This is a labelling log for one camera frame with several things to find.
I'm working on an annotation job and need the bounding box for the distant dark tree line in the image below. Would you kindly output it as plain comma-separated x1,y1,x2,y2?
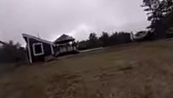
73,25,134,53

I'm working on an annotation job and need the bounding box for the gazebo with dark roof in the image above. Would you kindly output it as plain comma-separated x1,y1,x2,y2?
51,32,80,58

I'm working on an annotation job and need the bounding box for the dry brown grass field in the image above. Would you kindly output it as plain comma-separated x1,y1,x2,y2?
0,35,173,98

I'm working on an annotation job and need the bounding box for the dark blue wooden house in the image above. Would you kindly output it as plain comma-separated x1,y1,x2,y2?
21,27,58,65

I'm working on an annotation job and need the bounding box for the distant pale building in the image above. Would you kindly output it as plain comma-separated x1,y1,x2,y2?
131,29,150,42

